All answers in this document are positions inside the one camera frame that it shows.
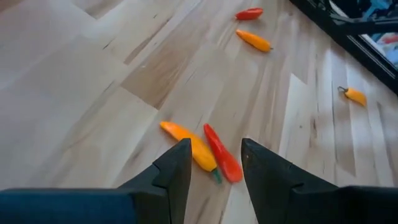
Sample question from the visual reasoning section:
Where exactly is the yellow chili with green stem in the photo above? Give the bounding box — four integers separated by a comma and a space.
159, 121, 223, 184

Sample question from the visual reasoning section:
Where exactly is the yellow-orange chili pepper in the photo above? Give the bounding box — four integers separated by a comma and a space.
235, 29, 274, 53

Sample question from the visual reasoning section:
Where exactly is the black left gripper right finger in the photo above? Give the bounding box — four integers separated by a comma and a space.
241, 138, 398, 224

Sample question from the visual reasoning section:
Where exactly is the small yellow chili pepper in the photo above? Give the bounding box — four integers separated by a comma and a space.
337, 86, 368, 108

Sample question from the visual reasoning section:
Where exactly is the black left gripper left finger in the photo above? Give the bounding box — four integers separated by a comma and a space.
0, 138, 193, 224

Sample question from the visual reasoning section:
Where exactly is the black aluminium table frame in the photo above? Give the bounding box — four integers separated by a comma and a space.
289, 0, 398, 96

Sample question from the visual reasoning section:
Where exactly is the long red chili pepper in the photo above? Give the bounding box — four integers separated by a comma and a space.
203, 123, 244, 184

